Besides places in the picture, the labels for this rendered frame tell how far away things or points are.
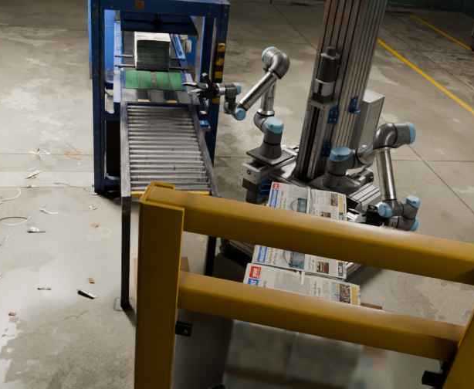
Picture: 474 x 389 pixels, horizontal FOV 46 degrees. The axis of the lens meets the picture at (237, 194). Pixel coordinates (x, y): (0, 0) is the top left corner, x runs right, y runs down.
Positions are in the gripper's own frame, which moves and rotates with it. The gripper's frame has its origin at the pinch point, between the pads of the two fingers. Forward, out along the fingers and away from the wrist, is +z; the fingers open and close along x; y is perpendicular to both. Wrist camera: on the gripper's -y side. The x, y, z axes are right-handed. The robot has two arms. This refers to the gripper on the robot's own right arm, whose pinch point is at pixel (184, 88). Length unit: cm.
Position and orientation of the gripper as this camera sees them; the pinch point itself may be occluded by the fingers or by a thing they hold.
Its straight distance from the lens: 338.6
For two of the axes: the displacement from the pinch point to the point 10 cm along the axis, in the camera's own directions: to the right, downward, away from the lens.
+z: -9.2, 1.2, -3.8
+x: -3.7, -6.0, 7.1
